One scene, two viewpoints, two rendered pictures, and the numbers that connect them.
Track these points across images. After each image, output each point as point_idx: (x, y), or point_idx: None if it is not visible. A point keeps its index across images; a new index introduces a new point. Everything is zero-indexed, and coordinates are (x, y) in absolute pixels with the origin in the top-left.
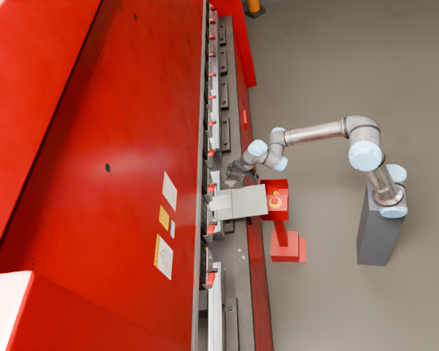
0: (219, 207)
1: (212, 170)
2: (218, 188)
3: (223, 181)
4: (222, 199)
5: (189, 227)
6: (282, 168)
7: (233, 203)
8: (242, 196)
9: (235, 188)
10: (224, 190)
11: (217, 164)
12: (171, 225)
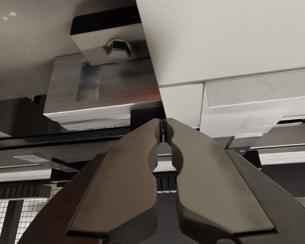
0: (279, 111)
1: (38, 89)
2: (137, 106)
3: (61, 55)
4: (230, 110)
5: None
6: None
7: (297, 65)
8: (263, 0)
9: (156, 70)
10: (169, 108)
11: (0, 83)
12: None
